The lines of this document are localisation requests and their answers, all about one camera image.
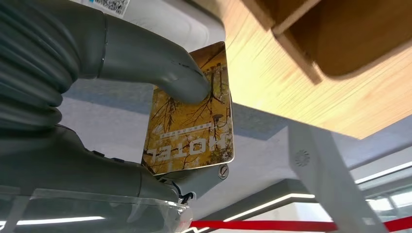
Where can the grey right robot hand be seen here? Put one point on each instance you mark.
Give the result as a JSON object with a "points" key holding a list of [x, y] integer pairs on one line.
{"points": [[145, 58]]}

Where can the wooden card slot box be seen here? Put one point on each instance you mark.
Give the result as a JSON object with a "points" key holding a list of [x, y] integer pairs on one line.
{"points": [[354, 38]]}

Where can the red barrier belt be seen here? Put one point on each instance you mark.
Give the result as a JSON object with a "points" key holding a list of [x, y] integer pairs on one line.
{"points": [[273, 225]]}

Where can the grey platform with light strip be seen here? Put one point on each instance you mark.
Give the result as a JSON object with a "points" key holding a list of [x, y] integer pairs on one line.
{"points": [[273, 193]]}

